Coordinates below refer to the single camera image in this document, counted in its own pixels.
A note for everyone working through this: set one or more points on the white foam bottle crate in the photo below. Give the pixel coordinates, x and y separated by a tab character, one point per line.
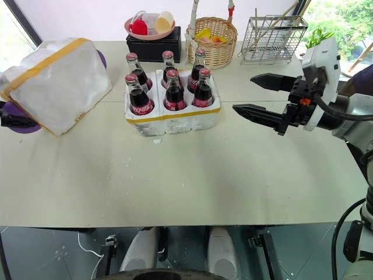
175	122

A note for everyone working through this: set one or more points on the dark blue rounded object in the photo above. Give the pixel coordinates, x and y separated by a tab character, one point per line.
364	80

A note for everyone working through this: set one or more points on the pink plastic bowl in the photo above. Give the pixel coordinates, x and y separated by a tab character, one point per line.
145	36

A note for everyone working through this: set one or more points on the wooden chopstick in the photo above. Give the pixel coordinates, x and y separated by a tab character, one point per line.
287	11
256	26
300	13

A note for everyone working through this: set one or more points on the black table frame leg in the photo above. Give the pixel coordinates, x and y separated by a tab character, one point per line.
109	253
266	251

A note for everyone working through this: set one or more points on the purple round mat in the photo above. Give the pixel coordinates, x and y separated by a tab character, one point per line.
24	128

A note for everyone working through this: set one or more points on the clear plastic container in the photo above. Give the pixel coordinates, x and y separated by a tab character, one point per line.
151	21

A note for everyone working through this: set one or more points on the cream round cup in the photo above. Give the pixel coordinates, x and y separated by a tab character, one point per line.
164	21

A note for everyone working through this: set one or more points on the dark rounded robot housing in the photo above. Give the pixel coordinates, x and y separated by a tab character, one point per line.
166	275

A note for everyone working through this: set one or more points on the orange toy fruit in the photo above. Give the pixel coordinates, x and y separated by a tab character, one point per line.
217	38

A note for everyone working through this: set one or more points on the woven wicker basket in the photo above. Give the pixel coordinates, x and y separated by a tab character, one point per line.
215	54

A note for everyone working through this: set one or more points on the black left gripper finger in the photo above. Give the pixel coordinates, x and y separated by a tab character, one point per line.
11	120

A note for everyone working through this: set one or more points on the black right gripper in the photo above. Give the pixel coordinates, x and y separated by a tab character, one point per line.
297	115

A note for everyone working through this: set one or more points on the white robot foot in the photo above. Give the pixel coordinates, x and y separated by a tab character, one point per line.
223	251
140	251

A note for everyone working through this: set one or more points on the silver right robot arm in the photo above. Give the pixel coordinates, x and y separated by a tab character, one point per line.
354	122

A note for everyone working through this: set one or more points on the glass cola bottle red cap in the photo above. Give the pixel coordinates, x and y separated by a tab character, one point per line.
204	93
198	71
169	65
140	74
175	97
140	102

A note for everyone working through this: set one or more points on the green potted plant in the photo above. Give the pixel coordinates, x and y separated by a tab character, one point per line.
317	36

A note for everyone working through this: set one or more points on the yellow toy food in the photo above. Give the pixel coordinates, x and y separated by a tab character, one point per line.
203	32

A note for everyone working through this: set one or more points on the dark window frame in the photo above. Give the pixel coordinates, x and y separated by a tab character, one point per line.
26	20

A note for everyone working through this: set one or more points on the red toy fruit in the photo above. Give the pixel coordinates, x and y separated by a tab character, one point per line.
139	27

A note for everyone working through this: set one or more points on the black rectangular box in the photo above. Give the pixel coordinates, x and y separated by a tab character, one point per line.
154	48

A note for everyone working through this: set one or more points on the wooden slanted pole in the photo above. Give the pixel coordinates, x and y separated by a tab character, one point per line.
361	56

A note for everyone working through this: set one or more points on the white foam box yellow tape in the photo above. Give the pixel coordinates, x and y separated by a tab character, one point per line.
58	87

